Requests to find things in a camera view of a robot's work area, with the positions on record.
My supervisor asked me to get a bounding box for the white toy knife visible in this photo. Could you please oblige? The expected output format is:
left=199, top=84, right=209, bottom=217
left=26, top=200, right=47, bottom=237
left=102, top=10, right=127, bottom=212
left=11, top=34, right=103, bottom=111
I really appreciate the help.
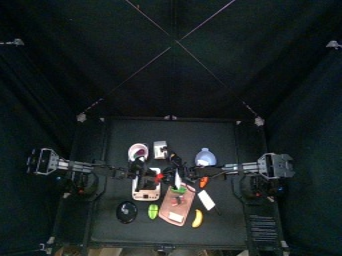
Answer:
left=197, top=189, right=222, bottom=216

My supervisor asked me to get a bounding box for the white label sticker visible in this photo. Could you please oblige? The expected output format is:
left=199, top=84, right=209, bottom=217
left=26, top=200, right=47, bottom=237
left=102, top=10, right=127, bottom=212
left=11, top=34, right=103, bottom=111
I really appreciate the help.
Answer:
left=249, top=214, right=278, bottom=243

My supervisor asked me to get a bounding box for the small grey white box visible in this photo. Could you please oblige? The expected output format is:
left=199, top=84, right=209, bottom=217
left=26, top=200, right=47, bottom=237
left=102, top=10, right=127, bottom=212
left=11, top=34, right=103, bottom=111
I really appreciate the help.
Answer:
left=153, top=140, right=170, bottom=160

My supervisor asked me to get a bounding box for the white rectangular tray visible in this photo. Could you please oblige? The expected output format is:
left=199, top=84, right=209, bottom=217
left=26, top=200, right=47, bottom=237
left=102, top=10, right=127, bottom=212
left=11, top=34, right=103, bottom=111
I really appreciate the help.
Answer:
left=131, top=167, right=163, bottom=202

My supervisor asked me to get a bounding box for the pink cutting board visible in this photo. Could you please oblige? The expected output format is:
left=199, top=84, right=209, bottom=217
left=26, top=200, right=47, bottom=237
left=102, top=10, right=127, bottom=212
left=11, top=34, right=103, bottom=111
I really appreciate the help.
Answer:
left=158, top=182, right=198, bottom=228

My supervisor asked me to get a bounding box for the black round bowl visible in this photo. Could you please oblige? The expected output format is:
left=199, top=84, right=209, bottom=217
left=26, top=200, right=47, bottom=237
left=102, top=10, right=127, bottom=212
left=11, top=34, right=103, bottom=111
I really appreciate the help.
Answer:
left=115, top=201, right=139, bottom=225

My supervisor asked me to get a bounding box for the white bowl pink inside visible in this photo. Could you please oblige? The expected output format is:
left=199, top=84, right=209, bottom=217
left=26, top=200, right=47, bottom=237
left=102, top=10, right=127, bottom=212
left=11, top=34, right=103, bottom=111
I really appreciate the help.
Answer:
left=127, top=142, right=151, bottom=162

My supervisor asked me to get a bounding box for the white plastic milk jug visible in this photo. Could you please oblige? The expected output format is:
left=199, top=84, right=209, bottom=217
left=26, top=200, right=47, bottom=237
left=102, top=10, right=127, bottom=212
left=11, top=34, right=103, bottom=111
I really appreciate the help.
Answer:
left=194, top=147, right=218, bottom=167

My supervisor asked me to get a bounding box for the white block piece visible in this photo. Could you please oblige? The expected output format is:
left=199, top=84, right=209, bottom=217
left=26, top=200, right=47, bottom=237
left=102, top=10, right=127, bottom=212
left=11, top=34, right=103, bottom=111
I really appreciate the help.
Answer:
left=167, top=211, right=186, bottom=224

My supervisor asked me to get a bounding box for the green toy vegetable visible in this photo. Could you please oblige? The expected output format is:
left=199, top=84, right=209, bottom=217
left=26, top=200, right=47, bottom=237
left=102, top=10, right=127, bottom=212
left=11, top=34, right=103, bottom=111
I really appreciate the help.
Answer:
left=171, top=185, right=189, bottom=196

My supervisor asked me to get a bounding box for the green toy lime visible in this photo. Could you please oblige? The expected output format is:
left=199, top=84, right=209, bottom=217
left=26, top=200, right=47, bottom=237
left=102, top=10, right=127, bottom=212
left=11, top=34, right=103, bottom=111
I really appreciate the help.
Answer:
left=147, top=203, right=161, bottom=221

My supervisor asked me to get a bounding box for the yellow toy banana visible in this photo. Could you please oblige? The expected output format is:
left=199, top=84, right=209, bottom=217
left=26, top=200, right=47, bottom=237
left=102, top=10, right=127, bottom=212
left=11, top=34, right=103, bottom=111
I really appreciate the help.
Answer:
left=191, top=208, right=205, bottom=229

